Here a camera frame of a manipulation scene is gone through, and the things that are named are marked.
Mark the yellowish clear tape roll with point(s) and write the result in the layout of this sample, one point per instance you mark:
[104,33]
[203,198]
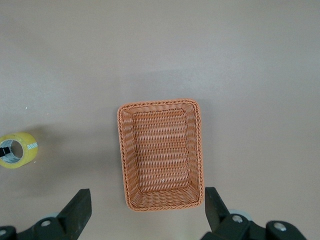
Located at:
[27,152]

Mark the orange woven plastic basket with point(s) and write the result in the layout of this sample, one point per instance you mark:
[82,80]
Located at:
[162,155]

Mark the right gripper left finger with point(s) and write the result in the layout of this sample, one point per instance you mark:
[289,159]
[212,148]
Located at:
[75,215]

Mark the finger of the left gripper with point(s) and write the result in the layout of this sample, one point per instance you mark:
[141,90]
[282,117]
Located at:
[3,152]

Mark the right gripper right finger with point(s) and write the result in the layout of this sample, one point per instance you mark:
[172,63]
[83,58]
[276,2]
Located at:
[217,217]

